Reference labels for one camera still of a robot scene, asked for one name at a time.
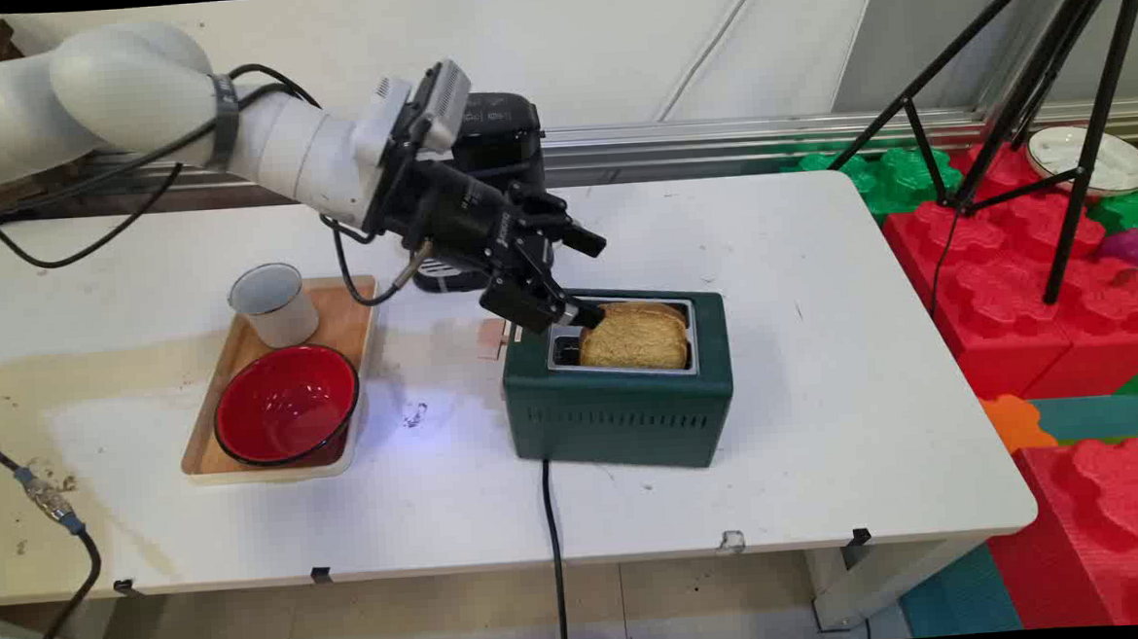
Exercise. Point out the toasted bread slice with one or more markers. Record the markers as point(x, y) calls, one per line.
point(634, 345)

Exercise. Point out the large red foam block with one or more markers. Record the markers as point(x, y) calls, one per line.
point(1007, 306)

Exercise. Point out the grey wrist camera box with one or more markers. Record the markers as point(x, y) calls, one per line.
point(447, 104)

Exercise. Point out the orange foam piece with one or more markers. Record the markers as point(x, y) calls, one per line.
point(1011, 423)

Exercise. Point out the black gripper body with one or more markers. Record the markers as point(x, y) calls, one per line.
point(456, 213)

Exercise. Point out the white enamel mug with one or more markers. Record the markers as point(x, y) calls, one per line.
point(281, 315)

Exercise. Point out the black coffee machine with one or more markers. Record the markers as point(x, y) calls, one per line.
point(506, 133)

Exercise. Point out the white table leg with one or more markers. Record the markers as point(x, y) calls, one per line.
point(885, 580)

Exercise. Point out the green foam block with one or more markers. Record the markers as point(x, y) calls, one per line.
point(1130, 210)
point(897, 176)

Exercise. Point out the white plate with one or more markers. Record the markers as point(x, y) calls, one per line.
point(1067, 152)

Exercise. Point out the black table clip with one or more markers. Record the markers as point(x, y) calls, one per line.
point(860, 536)
point(320, 574)
point(123, 586)

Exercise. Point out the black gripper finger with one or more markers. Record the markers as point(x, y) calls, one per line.
point(529, 300)
point(569, 230)

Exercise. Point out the purple foam piece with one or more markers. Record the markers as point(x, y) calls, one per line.
point(1132, 249)

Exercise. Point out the dark green toaster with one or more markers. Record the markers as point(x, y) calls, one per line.
point(623, 414)

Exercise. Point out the wooden tray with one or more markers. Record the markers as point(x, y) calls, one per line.
point(340, 317)

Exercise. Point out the teal foam mat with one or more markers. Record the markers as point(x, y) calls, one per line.
point(959, 601)
point(1100, 416)

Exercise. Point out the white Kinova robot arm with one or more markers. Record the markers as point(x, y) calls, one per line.
point(148, 93)

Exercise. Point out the red bowl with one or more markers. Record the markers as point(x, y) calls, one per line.
point(286, 407)

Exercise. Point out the black tripod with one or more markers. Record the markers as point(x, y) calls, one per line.
point(1093, 87)

